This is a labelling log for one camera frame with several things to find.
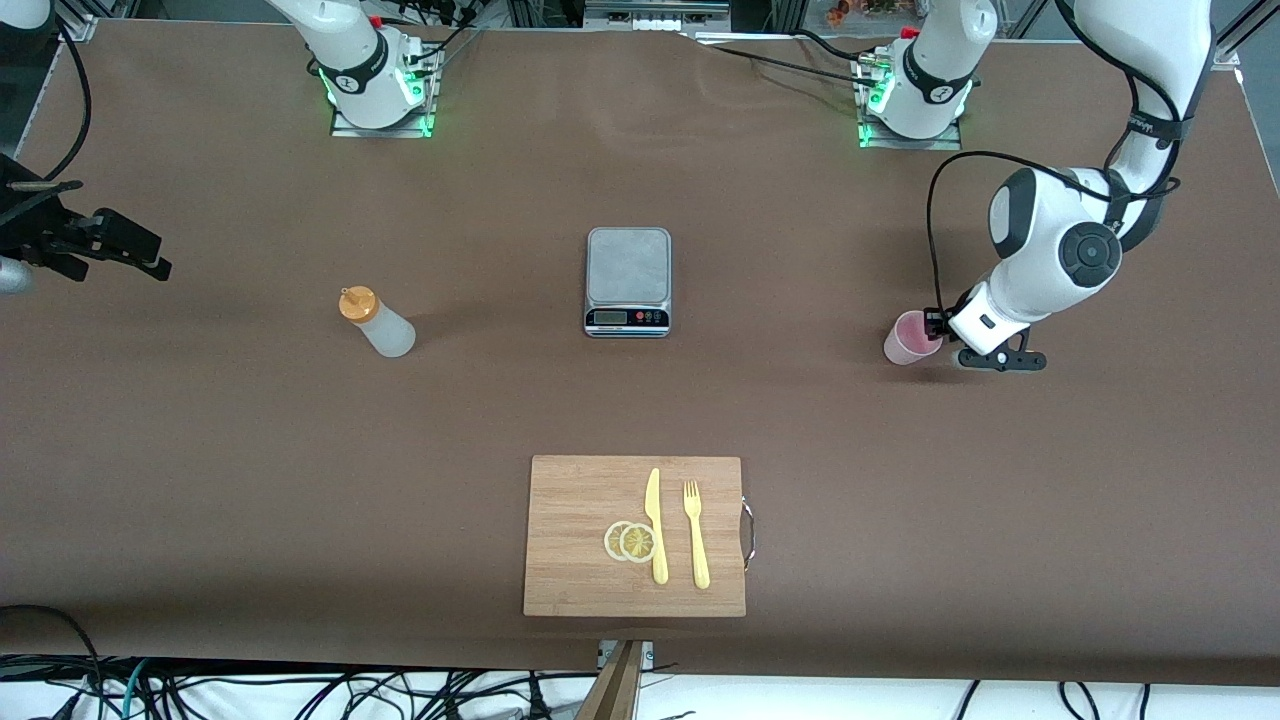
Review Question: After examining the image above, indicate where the aluminium frame profile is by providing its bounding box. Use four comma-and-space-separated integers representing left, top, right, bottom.
55, 0, 98, 43
1210, 0, 1280, 69

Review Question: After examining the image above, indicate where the teal cable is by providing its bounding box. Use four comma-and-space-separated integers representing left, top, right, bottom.
118, 660, 151, 720

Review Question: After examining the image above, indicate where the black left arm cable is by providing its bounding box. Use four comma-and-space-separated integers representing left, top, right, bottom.
925, 0, 1188, 331

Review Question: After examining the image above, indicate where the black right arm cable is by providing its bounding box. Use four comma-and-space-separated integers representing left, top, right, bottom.
35, 25, 94, 183

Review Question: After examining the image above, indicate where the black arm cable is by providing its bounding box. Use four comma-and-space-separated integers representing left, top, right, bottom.
925, 0, 1188, 331
35, 25, 94, 183

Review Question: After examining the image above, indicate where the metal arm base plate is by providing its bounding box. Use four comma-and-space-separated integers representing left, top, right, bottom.
330, 105, 436, 139
858, 118, 963, 152

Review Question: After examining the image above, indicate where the clear orange-capped sauce bottle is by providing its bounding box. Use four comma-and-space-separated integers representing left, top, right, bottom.
338, 285, 417, 359

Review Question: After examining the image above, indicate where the silver digital kitchen scale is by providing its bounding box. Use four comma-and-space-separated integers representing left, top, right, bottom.
583, 227, 672, 339

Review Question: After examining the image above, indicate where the pink plastic cup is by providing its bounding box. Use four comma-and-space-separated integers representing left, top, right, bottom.
883, 310, 944, 367

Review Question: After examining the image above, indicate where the wooden cutting board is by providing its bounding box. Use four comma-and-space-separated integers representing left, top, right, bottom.
522, 455, 757, 618

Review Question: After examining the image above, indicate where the grey metal box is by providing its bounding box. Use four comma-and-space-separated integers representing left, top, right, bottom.
583, 0, 732, 23

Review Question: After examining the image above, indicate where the wooden post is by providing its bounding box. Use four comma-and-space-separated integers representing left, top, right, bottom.
575, 640, 643, 720

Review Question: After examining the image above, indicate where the yellow plastic fork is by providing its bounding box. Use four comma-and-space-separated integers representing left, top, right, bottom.
683, 480, 712, 590

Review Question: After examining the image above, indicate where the yellow plastic knife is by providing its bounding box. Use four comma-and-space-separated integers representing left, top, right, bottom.
644, 467, 670, 586

